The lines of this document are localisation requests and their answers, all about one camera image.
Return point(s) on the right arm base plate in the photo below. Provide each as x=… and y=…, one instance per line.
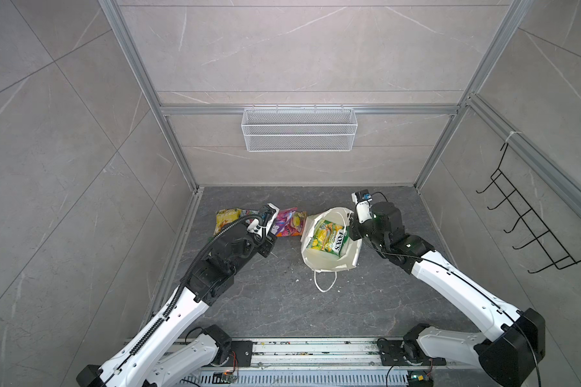
x=405, y=352

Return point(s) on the black wire hook rack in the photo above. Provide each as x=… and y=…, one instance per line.
x=527, y=219

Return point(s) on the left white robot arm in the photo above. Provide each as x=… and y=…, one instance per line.
x=144, y=360

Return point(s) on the purple Fox's berries candy bag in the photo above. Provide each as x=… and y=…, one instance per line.
x=289, y=222

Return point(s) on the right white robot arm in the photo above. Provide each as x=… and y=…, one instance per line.
x=510, y=342

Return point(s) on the white printed paper bag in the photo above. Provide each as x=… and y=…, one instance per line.
x=322, y=262

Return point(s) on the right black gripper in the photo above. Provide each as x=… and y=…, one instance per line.
x=355, y=226

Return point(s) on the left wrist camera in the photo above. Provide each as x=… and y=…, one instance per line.
x=264, y=217

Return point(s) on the aluminium mounting rail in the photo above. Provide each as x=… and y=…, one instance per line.
x=353, y=361

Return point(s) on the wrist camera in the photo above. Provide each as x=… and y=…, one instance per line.
x=362, y=200
x=264, y=217

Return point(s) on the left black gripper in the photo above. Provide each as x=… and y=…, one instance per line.
x=265, y=245

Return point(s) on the green Fox's mint candy bag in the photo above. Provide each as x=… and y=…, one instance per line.
x=245, y=212

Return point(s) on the white wire mesh basket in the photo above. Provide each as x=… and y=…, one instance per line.
x=299, y=129

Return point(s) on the yellow chips snack bag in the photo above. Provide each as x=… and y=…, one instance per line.
x=226, y=217

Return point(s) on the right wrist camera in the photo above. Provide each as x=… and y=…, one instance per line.
x=362, y=200

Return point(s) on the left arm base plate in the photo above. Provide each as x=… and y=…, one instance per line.
x=238, y=354

